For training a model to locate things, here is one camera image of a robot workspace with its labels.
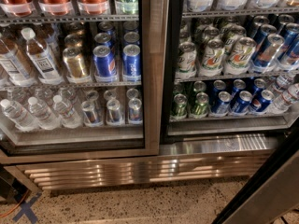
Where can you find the fridge glass door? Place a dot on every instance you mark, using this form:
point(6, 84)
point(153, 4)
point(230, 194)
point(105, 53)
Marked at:
point(147, 29)
point(272, 191)

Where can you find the steel fridge bottom grille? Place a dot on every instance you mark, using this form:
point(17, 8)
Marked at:
point(142, 170)

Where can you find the water bottle right fridge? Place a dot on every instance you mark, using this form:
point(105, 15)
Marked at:
point(285, 100)

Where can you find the small energy can right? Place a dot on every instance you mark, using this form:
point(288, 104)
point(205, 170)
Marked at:
point(135, 110)

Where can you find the small energy can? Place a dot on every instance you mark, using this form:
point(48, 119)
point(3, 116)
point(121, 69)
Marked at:
point(114, 112)
point(91, 115)
point(135, 110)

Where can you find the small energy can middle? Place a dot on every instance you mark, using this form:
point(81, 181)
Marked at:
point(114, 112)

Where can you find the white 7up can far left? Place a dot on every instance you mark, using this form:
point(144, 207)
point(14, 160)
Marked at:
point(186, 60)

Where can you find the white 7up can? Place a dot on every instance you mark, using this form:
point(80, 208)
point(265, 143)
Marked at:
point(186, 60)
point(211, 62)
point(238, 61)

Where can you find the blue pepsi can front right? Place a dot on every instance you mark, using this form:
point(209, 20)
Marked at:
point(131, 62)

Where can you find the blue pepsi can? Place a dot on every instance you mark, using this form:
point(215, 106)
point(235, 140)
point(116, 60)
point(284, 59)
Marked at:
point(261, 102)
point(131, 62)
point(220, 107)
point(103, 59)
point(241, 103)

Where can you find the blue pepsi can front left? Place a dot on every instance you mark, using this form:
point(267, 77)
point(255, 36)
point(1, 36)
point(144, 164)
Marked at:
point(103, 59)

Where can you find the small energy can left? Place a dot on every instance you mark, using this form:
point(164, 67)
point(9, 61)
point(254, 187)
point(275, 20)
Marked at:
point(91, 115)

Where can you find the blue pepsi can lower left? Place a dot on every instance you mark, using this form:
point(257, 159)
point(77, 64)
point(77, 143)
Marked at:
point(220, 107)

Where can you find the water bottle right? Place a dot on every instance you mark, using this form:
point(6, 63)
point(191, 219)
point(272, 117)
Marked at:
point(68, 114)

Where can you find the water bottle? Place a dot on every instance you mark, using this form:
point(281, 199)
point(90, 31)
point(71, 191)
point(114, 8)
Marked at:
point(68, 114)
point(46, 118)
point(22, 118)

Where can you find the gold soda can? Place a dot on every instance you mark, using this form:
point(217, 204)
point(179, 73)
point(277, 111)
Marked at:
point(78, 70)

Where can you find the white 7up can right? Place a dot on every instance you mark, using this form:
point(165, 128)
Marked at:
point(238, 61)

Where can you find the water bottle middle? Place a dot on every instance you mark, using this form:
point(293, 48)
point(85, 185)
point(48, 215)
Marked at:
point(46, 118)

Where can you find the blue pepsi can lower far right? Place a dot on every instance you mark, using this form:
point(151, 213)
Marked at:
point(261, 102)

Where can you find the tea bottle white cap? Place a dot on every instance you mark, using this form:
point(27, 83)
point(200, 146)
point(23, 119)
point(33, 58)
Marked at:
point(41, 54)

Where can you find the blue energy can middle shelf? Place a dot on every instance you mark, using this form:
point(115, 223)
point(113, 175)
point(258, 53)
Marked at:
point(267, 52)

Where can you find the water bottle left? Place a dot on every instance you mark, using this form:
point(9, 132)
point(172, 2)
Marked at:
point(22, 118)

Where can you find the tea bottle far left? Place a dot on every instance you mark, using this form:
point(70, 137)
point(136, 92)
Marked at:
point(15, 62)

